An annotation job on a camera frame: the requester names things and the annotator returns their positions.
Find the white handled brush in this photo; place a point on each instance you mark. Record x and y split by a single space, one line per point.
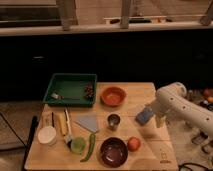
68 136

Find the dark maroon bowl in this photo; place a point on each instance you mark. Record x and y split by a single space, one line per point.
113 152

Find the small metal spoon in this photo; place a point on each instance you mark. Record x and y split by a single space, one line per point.
59 97

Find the red grapes bunch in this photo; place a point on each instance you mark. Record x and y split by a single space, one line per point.
89 92

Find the yellow corn cob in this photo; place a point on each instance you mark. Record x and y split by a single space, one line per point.
62 122

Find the grey triangular cloth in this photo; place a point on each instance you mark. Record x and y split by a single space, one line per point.
89 122

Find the orange fruit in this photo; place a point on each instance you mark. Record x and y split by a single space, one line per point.
133 144

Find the blue sponge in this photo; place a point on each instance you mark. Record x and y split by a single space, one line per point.
144 116

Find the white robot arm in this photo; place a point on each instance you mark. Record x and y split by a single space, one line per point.
172 97

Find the red bowl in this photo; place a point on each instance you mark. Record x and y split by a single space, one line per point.
113 96

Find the small metal cup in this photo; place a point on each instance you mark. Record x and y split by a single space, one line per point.
113 121

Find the green plastic tray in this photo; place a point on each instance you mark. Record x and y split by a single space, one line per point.
70 85

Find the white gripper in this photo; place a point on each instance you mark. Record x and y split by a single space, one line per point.
159 112

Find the green cup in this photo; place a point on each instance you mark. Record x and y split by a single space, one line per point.
78 145

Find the black handled knife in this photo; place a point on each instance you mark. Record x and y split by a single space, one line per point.
52 119

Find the green chili pepper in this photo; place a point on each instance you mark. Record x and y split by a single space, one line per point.
92 140

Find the white round container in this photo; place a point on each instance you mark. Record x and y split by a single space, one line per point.
47 135

